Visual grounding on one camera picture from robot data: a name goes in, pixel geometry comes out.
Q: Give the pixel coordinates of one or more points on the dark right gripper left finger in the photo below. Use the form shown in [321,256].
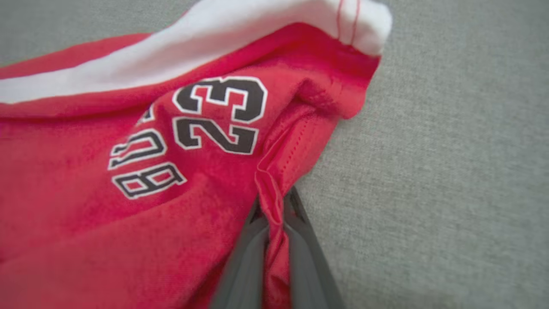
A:
[244,270]

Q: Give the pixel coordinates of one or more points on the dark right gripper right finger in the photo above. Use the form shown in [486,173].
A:
[306,266]

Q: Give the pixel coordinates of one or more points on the red and white t-shirt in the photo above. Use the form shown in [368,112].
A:
[128,180]

